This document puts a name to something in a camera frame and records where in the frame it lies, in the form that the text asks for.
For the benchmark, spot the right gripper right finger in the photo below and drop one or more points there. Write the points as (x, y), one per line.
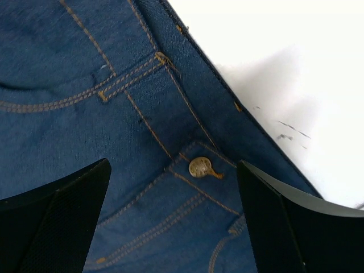
(293, 231)

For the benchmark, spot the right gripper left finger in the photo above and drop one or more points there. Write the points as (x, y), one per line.
(50, 228)

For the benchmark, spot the dark blue denim jeans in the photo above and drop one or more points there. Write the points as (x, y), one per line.
(123, 80)

